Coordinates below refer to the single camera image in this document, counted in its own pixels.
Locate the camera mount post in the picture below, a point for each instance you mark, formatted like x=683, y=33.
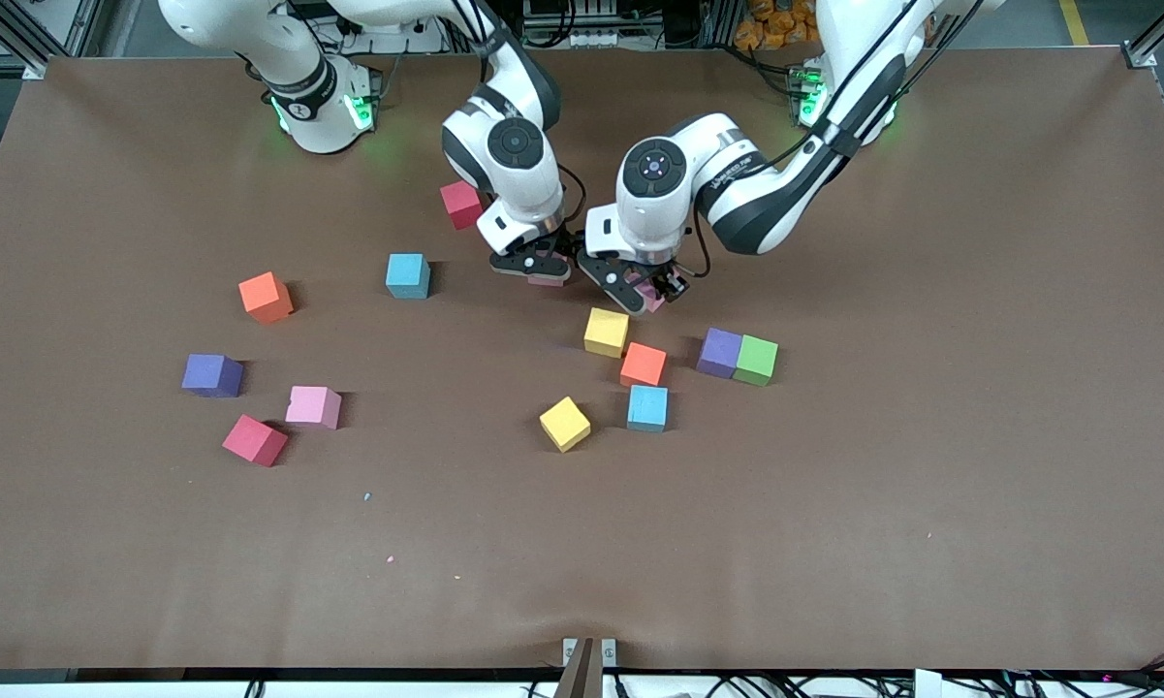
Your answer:
x=582, y=679

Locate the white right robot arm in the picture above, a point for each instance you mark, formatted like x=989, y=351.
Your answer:
x=528, y=179

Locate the blue foam cube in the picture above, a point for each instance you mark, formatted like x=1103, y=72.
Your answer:
x=407, y=275
x=647, y=408

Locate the red foam cube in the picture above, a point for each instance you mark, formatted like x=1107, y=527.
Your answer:
x=254, y=441
x=458, y=206

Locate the purple foam cube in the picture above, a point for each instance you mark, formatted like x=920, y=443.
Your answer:
x=211, y=374
x=718, y=352

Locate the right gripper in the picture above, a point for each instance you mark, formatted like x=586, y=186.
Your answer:
x=560, y=244

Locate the white table frame rail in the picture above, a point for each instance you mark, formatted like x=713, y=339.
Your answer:
x=107, y=691

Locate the silver aluminium frame strut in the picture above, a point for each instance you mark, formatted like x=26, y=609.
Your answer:
x=1163, y=24
x=12, y=39

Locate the yellow foam cube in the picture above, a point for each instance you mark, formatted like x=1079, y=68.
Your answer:
x=565, y=424
x=606, y=333

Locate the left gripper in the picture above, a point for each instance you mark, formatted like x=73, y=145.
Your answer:
x=668, y=275

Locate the green foam cube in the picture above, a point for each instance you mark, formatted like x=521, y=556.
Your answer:
x=756, y=360

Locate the brown table cover sheet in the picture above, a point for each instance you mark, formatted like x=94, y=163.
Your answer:
x=833, y=533

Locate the bag of orange lumps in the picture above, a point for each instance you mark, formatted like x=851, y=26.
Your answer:
x=770, y=27

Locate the orange foam cube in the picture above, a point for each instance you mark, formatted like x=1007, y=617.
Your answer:
x=265, y=297
x=643, y=364

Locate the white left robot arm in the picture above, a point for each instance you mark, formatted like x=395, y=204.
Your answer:
x=651, y=208

